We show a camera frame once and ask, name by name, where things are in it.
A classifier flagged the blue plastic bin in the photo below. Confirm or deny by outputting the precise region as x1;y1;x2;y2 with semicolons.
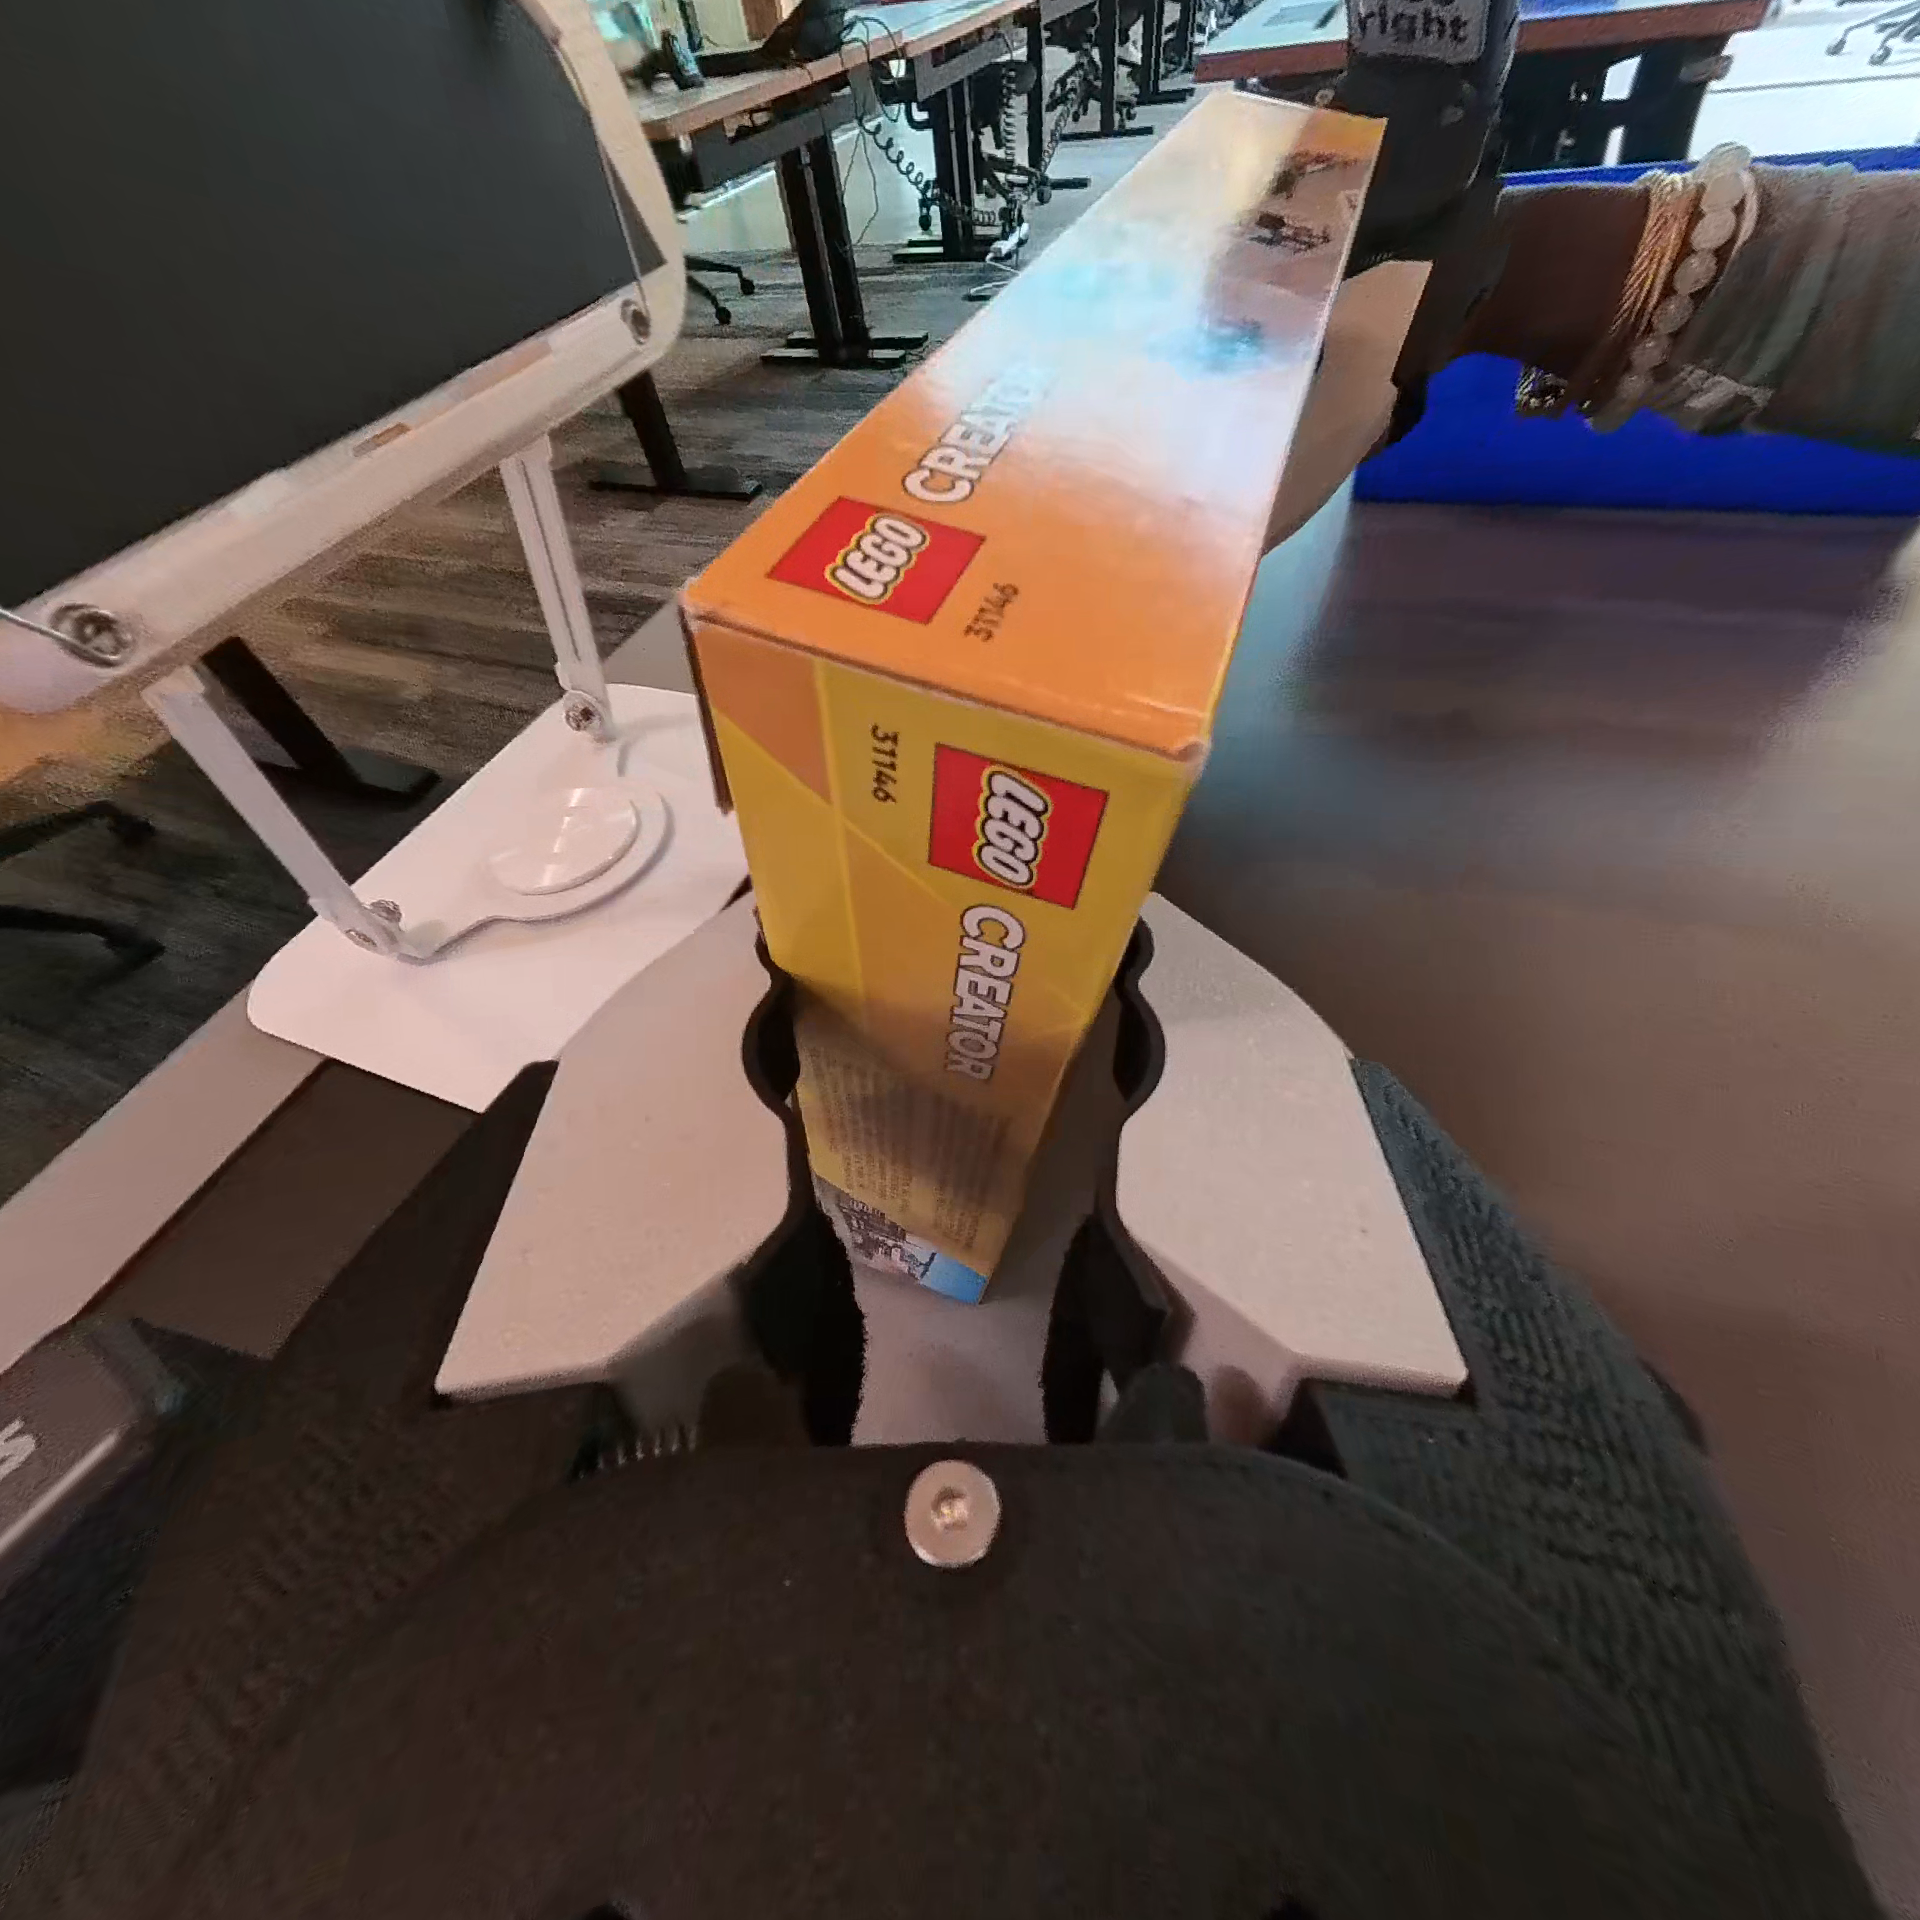
1350;141;1920;519

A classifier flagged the white tablet stand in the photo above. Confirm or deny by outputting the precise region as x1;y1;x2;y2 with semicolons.
141;449;755;1117

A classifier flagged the black table leg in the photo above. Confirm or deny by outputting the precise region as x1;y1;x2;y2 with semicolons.
194;638;438;805
582;366;770;500

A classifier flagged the person's right hand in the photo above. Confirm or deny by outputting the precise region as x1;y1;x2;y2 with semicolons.
1486;176;1664;414

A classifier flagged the yellow lego set box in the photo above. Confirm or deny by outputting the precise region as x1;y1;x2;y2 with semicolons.
678;86;1389;1305

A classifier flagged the gold chain bracelet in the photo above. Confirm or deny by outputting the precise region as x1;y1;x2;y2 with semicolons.
1515;166;1699;426

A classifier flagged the pearl bead bracelet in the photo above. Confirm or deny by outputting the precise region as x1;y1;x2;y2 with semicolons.
1587;141;1761;436

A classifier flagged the wooden desk with black legs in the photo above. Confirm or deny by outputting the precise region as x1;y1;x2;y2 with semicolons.
638;0;1096;369
1193;0;1777;166

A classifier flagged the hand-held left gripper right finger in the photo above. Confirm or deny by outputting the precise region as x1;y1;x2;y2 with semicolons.
1042;897;1472;1441

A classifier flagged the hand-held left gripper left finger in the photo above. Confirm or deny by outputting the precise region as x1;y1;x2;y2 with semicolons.
435;899;865;1445

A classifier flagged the tablet with pale frame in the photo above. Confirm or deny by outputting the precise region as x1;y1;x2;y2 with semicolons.
0;0;693;782

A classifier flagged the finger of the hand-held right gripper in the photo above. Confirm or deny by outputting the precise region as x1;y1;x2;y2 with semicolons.
1266;262;1438;552

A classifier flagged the grey power adapter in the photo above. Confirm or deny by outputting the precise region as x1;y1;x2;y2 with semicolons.
0;1318;171;1598

